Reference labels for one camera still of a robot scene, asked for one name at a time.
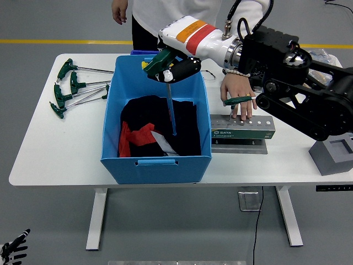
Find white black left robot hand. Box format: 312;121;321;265
0;228;31;265

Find person's left hand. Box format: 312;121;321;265
220;73;258;121

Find person's right hand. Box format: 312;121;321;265
111;0;129;25

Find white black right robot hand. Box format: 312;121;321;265
147;15;235;83

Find small green T-handle hex wrench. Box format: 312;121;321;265
223;96;253;123

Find grey green wrench holder stand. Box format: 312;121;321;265
211;115;276;155

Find large green T-handle hex wrench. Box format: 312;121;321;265
143;48;180;136

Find blue plastic storage box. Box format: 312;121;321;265
100;55;212;185

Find person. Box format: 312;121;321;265
111;0;274;121

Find white table leg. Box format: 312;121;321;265
275;186;304;247
85;188;108;251

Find clear plastic bag of parts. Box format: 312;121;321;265
308;49;341;83

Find black red white clothing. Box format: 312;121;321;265
117;95;202;158

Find metal floor outlet plate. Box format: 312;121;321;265
238;190;262;212

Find grey foam block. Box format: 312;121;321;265
308;132;353;177

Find black table control panel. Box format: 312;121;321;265
315;184;353;192

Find white bead bracelet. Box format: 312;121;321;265
224;68;251;78

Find thin metal wire loop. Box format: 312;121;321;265
200;69;217;82

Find black cable on floor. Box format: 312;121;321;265
324;0;353;13

